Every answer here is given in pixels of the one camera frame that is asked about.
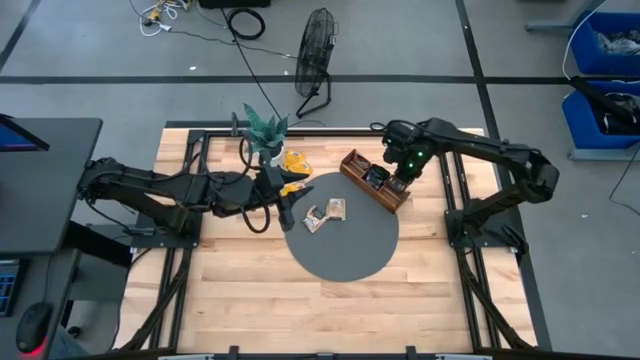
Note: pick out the black clamp mount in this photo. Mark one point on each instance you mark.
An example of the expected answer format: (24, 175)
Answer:
(515, 245)

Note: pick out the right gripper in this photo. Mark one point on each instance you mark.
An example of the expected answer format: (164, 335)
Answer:
(405, 150)

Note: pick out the black floor fan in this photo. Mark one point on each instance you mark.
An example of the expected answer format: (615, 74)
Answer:
(315, 50)

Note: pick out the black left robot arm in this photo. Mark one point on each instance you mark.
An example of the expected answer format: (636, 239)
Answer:
(165, 185)

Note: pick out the black desk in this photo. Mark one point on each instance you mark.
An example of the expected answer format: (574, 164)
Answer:
(50, 200)

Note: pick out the tan tea packet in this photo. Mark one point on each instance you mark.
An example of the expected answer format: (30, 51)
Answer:
(336, 210)

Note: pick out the blue plastic bin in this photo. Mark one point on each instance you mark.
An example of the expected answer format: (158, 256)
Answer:
(580, 127)
(582, 50)

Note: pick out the grey round mat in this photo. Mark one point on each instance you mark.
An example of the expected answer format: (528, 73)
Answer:
(345, 250)

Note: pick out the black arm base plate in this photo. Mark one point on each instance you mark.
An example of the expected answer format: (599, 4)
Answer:
(150, 241)
(450, 236)

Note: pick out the laptop blue screen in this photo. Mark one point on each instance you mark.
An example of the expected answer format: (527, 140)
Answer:
(15, 140)

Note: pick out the black metal bar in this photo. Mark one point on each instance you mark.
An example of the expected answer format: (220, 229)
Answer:
(600, 100)

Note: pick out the blue storage bins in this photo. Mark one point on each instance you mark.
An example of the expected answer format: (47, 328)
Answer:
(550, 25)

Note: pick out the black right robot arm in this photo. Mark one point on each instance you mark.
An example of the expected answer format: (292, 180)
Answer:
(480, 145)

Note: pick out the dark brown tea packet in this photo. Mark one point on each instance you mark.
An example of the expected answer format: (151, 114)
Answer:
(361, 164)

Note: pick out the wooden three-compartment tray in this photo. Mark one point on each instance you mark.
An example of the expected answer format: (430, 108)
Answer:
(346, 169)

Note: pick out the black computer mouse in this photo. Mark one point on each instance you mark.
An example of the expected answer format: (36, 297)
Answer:
(32, 325)

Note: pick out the black box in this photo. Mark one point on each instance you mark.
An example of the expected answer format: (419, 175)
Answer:
(235, 4)

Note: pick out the clear plastic bags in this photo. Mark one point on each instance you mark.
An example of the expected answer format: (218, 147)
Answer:
(617, 42)

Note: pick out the black keyboard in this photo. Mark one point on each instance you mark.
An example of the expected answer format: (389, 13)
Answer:
(7, 290)

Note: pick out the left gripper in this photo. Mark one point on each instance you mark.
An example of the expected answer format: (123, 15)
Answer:
(270, 192)

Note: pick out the white plant pot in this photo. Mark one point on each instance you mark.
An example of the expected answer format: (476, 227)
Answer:
(277, 151)

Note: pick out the green artificial plant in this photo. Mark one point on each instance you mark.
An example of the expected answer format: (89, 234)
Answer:
(265, 131)

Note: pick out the dark green tea packet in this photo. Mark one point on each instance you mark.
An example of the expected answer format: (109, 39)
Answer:
(376, 177)

